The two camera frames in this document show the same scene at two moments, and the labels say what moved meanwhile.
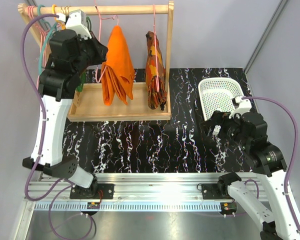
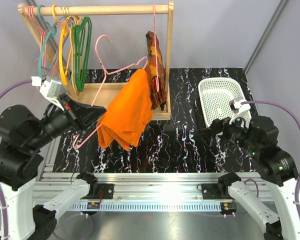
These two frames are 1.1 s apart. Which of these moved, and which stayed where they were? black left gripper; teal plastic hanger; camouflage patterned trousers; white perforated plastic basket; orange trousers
Moved: black left gripper; orange trousers
Stayed: teal plastic hanger; camouflage patterned trousers; white perforated plastic basket
